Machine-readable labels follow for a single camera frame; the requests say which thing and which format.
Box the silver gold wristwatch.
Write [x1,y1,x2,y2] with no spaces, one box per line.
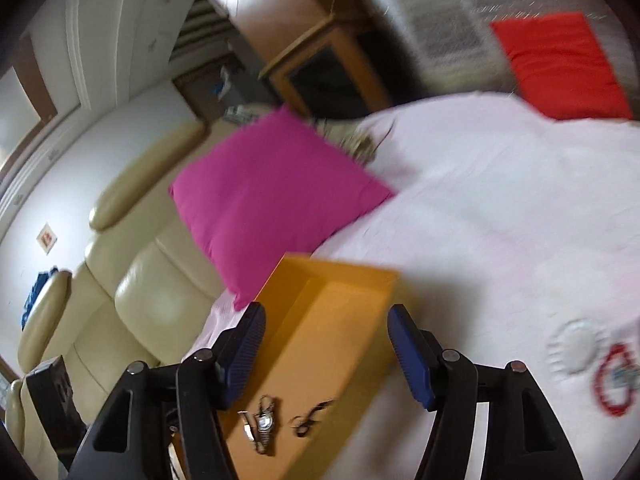
[238,394,277,455]

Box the small wall picture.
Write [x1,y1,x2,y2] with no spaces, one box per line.
[37,223,58,254]

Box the black hair tie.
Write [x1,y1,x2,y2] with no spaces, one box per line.
[290,398,335,438]

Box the white bead bracelet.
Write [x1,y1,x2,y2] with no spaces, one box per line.
[546,316,610,377]

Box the magenta pillow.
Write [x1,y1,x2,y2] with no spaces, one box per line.
[168,107,395,310]

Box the small red cushion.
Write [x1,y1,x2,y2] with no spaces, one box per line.
[490,12,632,120]

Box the beige leather sofa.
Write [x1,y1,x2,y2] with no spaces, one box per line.
[0,104,281,480]

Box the white pink textured blanket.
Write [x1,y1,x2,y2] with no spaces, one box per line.
[200,93,639,479]

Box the patterned grey fabric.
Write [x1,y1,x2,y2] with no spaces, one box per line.
[307,118,395,166]

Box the orange cardboard box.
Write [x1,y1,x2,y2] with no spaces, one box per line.
[169,251,402,480]

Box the silver foil insulation panel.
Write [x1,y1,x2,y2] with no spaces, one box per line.
[364,0,639,99]

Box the clear green bead bracelet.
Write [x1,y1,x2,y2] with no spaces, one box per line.
[612,358,640,391]

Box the red bead bracelet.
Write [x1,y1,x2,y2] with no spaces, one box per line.
[592,341,640,417]

